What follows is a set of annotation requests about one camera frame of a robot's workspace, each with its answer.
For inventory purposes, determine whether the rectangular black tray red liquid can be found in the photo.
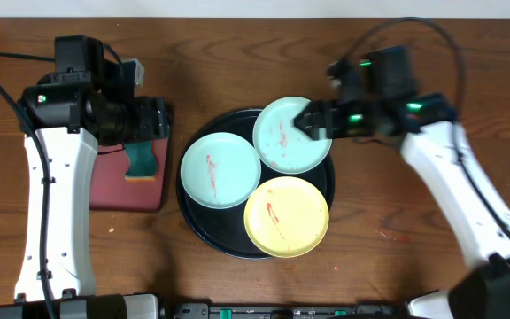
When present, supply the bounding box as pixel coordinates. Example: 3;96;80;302
89;99;174;213

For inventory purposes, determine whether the round black tray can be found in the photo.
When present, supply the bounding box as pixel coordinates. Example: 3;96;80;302
175;108;336;260

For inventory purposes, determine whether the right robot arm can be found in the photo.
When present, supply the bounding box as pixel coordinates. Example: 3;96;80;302
293;46;510;318

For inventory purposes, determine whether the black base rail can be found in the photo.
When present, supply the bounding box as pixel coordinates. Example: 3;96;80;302
172;303;409;319

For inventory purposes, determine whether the green yellow sponge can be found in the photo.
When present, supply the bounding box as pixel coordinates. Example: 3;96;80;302
125;141;158;180

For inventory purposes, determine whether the light blue plate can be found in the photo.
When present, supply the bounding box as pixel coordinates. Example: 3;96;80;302
252;97;332;175
180;132;261;209

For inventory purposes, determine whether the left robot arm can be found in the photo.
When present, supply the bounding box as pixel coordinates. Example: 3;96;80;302
0;35;172;318

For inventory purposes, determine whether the light blue plate top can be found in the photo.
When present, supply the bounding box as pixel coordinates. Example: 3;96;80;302
252;97;332;175

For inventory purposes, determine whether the yellow plate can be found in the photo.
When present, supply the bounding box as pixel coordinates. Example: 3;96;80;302
243;176;329;259

